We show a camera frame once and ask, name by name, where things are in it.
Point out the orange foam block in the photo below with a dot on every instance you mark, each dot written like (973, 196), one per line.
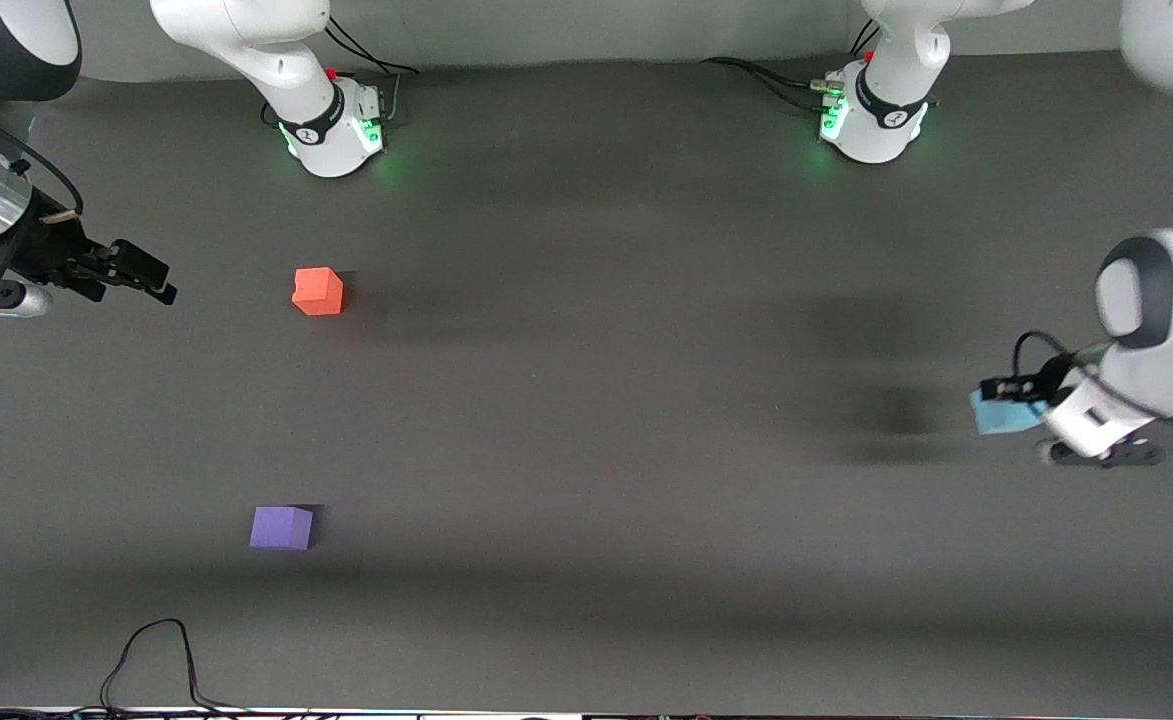
(318, 292)

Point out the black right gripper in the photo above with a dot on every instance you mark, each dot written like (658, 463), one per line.
(43, 247)

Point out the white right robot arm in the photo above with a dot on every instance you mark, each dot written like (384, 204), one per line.
(276, 60)

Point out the dark grey table mat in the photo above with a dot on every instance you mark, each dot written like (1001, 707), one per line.
(586, 500)

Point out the purple foam block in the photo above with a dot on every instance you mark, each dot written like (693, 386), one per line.
(281, 528)

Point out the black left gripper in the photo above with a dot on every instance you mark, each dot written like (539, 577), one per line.
(1053, 380)

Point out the light blue foam block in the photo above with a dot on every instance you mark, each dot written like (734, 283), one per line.
(1006, 415)

